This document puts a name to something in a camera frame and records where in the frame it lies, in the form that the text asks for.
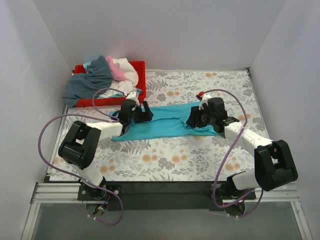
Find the turquoise t shirt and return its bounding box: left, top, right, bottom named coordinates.
left=111, top=102, right=218, bottom=142

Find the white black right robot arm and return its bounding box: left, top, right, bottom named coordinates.
left=186, top=97, right=298, bottom=197

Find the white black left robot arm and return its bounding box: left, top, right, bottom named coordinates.
left=58, top=99, right=154, bottom=200

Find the pink t shirt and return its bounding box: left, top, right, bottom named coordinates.
left=105, top=56, right=126, bottom=82

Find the red plastic bin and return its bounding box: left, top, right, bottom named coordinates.
left=62, top=56, right=146, bottom=108

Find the white t shirt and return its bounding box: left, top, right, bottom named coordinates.
left=97, top=56, right=139, bottom=98

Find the dark grey t shirt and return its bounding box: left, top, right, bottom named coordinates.
left=62, top=55, right=114, bottom=108

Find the light teal garment in bin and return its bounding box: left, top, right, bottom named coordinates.
left=97, top=62, right=143, bottom=99

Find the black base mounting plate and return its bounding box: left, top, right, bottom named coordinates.
left=77, top=181, right=248, bottom=211

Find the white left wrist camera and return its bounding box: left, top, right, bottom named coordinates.
left=125, top=91, right=140, bottom=105

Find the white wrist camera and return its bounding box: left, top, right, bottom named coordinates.
left=196, top=91, right=212, bottom=110
left=125, top=91, right=140, bottom=105

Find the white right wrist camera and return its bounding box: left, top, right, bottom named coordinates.
left=196, top=91, right=212, bottom=110

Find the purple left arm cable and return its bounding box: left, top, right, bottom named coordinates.
left=37, top=88, right=126, bottom=226

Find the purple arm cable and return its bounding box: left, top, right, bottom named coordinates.
left=37, top=88, right=126, bottom=226
left=199, top=88, right=264, bottom=219

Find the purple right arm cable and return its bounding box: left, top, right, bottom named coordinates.
left=199, top=88, right=264, bottom=219

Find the aluminium frame rail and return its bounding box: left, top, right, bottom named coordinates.
left=20, top=104, right=313, bottom=240

